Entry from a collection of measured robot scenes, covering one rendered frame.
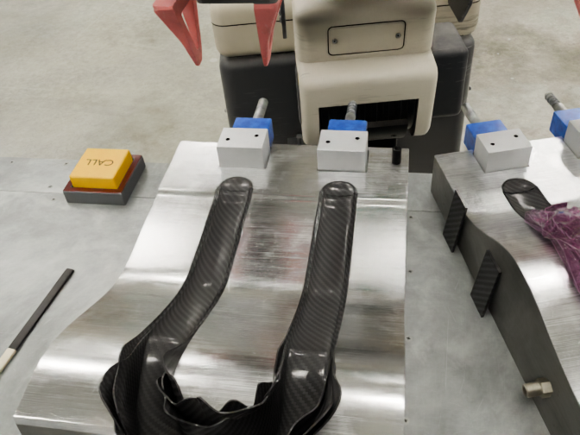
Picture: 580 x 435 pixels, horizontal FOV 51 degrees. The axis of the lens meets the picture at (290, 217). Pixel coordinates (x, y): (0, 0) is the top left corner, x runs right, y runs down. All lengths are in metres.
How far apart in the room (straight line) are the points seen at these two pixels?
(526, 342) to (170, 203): 0.37
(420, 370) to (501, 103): 1.93
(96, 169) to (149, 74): 1.99
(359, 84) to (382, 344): 0.60
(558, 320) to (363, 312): 0.16
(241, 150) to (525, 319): 0.32
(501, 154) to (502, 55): 2.07
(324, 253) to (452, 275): 0.16
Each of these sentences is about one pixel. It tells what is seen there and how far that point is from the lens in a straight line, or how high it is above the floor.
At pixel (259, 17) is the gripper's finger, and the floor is 1.06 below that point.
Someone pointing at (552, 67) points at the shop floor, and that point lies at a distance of 2.71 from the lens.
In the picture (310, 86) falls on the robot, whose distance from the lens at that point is 0.99.
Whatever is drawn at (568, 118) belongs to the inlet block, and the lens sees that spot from 0.80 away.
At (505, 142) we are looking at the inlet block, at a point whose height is 0.88.
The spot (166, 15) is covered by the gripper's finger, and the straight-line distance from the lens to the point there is 0.58.
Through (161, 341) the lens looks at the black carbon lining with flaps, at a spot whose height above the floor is 0.92.
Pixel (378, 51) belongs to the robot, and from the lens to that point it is 1.02.
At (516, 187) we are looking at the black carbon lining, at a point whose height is 0.85.
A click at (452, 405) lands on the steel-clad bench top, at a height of 0.80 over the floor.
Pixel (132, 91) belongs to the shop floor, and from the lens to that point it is 2.68.
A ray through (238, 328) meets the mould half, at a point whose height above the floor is 0.91.
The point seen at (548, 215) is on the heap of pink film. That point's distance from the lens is 0.62.
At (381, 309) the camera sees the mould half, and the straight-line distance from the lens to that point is 0.52.
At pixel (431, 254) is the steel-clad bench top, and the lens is 0.69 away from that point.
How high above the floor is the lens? 1.30
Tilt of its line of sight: 43 degrees down
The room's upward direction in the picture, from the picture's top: 6 degrees counter-clockwise
